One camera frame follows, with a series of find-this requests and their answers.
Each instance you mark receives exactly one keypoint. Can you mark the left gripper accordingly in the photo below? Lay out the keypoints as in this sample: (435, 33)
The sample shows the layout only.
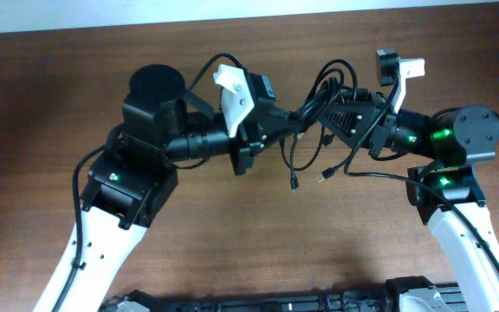
(249, 138)

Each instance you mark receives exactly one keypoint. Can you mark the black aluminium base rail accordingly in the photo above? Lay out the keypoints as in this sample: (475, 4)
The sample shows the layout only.
(412, 293)

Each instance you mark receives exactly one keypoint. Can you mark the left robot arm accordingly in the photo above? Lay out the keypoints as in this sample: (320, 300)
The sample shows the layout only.
(166, 128)

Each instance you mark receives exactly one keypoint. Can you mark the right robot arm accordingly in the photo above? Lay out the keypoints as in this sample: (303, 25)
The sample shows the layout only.
(446, 193)

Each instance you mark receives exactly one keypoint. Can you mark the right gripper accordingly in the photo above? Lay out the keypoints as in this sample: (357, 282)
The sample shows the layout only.
(361, 115)

